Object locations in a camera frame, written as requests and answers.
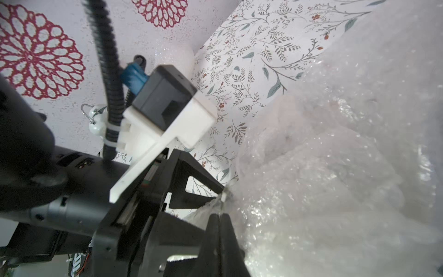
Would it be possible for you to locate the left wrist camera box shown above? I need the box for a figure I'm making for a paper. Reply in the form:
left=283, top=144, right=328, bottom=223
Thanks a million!
left=107, top=63, right=217, bottom=203

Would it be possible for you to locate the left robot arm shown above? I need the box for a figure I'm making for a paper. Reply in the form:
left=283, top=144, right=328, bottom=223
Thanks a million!
left=1, top=1, right=224, bottom=277

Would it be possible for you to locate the white alarm clock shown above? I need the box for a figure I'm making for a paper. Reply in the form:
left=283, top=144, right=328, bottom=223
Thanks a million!
left=80, top=103, right=108, bottom=138

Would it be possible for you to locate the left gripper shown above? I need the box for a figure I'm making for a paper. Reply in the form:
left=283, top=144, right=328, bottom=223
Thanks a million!
left=72, top=149, right=250, bottom=277

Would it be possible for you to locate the clear bubble wrap sheet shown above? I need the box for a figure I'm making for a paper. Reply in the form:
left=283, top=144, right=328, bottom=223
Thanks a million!
left=186, top=1, right=443, bottom=277

